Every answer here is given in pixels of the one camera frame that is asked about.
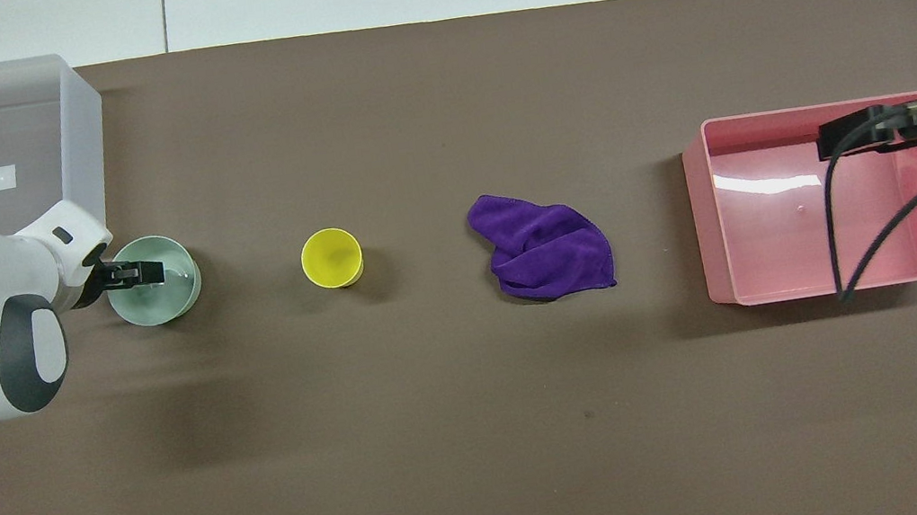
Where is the yellow cup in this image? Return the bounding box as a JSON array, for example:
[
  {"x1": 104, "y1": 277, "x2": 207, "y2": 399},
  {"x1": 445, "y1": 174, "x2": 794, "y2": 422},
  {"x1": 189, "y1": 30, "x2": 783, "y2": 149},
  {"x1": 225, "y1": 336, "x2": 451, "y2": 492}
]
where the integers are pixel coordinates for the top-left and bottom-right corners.
[{"x1": 297, "y1": 223, "x2": 369, "y2": 296}]

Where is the purple cloth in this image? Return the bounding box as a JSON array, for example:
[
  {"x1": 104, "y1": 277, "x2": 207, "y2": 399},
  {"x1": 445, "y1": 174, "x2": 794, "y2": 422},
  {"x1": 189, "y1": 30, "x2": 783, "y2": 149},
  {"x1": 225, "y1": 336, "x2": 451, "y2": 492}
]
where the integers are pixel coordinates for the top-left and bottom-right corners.
[{"x1": 463, "y1": 176, "x2": 620, "y2": 312}]

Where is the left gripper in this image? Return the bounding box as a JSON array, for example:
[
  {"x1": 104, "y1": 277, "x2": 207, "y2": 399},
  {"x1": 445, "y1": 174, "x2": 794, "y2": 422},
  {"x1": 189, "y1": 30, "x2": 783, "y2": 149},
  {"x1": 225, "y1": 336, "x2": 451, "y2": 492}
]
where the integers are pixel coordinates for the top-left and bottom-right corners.
[{"x1": 70, "y1": 241, "x2": 124, "y2": 309}]

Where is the pink plastic bin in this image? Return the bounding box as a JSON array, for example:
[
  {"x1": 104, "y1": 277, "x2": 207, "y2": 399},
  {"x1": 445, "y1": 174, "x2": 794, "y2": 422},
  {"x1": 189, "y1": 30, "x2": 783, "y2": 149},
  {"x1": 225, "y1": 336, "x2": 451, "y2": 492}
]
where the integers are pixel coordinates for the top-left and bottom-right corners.
[{"x1": 677, "y1": 87, "x2": 917, "y2": 315}]

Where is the pale green cup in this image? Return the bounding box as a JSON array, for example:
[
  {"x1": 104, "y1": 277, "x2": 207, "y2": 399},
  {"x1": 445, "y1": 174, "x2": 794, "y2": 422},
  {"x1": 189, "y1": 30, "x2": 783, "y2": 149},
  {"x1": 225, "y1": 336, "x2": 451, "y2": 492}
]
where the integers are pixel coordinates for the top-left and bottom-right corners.
[{"x1": 98, "y1": 229, "x2": 209, "y2": 333}]

